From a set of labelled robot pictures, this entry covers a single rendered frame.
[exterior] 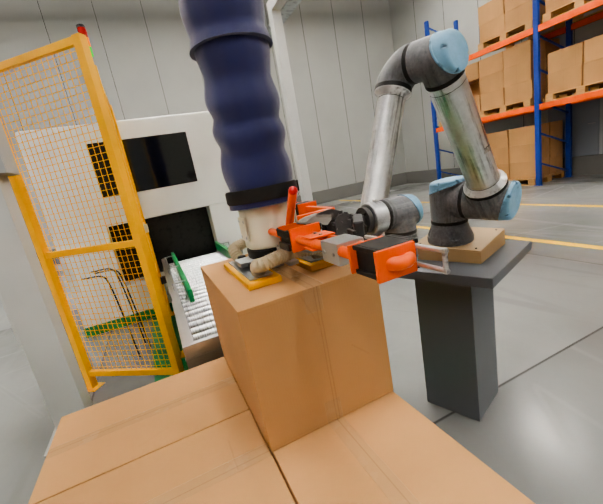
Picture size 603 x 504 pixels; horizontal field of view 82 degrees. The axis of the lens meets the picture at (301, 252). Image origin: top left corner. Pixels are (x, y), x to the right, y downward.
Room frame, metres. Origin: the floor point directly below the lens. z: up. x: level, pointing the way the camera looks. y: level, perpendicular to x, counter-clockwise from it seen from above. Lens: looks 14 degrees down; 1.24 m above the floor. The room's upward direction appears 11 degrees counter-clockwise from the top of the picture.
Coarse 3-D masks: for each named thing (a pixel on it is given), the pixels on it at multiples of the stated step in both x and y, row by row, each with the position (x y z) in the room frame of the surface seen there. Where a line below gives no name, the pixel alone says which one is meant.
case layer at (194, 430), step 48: (192, 384) 1.15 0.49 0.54; (96, 432) 0.97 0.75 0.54; (144, 432) 0.93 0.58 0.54; (192, 432) 0.89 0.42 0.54; (240, 432) 0.85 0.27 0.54; (336, 432) 0.78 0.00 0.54; (384, 432) 0.75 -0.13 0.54; (432, 432) 0.73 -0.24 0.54; (48, 480) 0.80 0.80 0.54; (96, 480) 0.77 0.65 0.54; (144, 480) 0.74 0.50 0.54; (192, 480) 0.72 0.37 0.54; (240, 480) 0.69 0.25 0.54; (288, 480) 0.67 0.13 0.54; (336, 480) 0.64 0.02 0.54; (384, 480) 0.62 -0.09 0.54; (432, 480) 0.60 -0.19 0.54; (480, 480) 0.58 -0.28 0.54
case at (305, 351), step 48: (240, 288) 0.93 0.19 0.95; (288, 288) 0.85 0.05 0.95; (336, 288) 0.85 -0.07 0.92; (240, 336) 0.79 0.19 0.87; (288, 336) 0.80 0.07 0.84; (336, 336) 0.84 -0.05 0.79; (384, 336) 0.90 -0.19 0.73; (240, 384) 1.02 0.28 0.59; (288, 384) 0.78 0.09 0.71; (336, 384) 0.83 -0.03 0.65; (384, 384) 0.89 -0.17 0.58; (288, 432) 0.77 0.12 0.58
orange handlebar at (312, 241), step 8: (312, 208) 1.37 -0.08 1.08; (320, 208) 1.30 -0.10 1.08; (328, 208) 1.22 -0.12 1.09; (304, 216) 1.18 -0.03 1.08; (272, 232) 0.98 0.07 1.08; (312, 232) 0.83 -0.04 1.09; (320, 232) 0.78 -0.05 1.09; (328, 232) 0.76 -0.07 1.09; (296, 240) 0.81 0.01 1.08; (304, 240) 0.77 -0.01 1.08; (312, 240) 0.74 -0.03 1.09; (320, 240) 0.71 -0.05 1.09; (304, 248) 0.77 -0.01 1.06; (312, 248) 0.75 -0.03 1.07; (320, 248) 0.69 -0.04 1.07; (344, 248) 0.61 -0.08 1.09; (344, 256) 0.60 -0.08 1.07; (400, 256) 0.49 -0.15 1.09; (408, 256) 0.49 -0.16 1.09; (392, 264) 0.49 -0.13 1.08; (400, 264) 0.48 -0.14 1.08; (408, 264) 0.49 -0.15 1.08
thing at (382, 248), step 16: (368, 240) 0.57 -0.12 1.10; (384, 240) 0.55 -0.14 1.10; (400, 240) 0.53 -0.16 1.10; (352, 256) 0.56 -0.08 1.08; (368, 256) 0.53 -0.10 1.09; (384, 256) 0.49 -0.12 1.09; (352, 272) 0.56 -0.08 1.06; (368, 272) 0.53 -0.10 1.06; (384, 272) 0.49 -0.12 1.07; (400, 272) 0.50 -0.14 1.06
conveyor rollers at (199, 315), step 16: (208, 256) 3.45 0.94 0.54; (224, 256) 3.33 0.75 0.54; (176, 272) 2.99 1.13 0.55; (192, 272) 2.87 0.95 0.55; (192, 288) 2.43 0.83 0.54; (192, 304) 2.07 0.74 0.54; (208, 304) 2.02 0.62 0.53; (192, 320) 1.81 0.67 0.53; (208, 320) 1.76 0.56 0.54; (192, 336) 1.64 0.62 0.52
